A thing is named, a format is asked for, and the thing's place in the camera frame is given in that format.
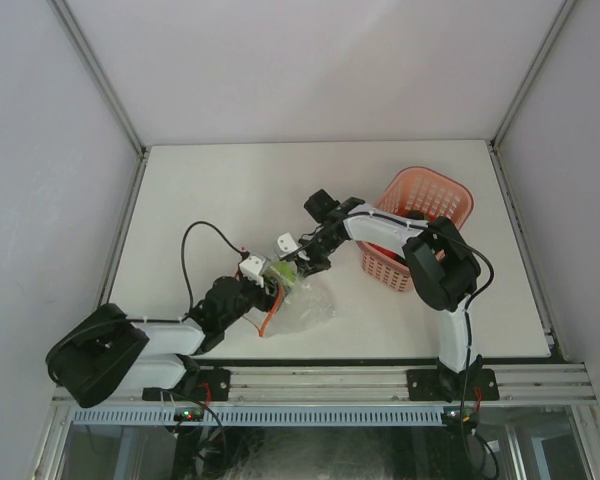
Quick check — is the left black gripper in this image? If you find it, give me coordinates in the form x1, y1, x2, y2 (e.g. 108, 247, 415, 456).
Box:
220, 274, 289, 329

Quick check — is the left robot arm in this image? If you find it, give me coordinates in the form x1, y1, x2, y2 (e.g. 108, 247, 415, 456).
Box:
45, 275, 286, 408

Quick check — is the light green fake apple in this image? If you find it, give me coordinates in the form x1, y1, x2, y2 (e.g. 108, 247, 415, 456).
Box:
265, 260, 298, 289

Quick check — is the grey slotted cable duct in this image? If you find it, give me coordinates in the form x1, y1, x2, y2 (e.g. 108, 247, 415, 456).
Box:
72, 405, 445, 427

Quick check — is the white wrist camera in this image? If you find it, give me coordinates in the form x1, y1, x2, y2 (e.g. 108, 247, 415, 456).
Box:
238, 254, 269, 288
275, 233, 308, 261

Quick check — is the left black camera cable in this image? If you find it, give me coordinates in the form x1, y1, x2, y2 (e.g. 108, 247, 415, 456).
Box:
180, 221, 246, 321

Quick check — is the clear zip top bag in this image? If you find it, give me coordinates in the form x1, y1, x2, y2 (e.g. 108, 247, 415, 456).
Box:
258, 268, 336, 338

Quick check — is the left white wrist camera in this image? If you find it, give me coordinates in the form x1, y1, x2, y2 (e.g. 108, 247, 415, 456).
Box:
238, 254, 269, 288

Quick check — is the pink plastic basket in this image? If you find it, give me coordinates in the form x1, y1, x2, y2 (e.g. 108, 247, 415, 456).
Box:
357, 166, 475, 294

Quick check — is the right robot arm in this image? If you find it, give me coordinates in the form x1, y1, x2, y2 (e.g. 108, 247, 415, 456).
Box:
283, 190, 481, 399

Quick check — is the aluminium front rail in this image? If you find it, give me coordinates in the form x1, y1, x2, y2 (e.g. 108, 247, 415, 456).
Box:
52, 362, 599, 406

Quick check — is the right aluminium frame post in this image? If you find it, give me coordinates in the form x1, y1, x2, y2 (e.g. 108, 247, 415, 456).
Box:
490, 0, 580, 150

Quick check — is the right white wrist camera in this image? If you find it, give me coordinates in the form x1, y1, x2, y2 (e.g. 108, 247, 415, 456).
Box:
275, 233, 308, 261

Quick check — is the red fake apple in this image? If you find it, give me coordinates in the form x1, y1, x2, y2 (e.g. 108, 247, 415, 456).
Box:
370, 244, 396, 259

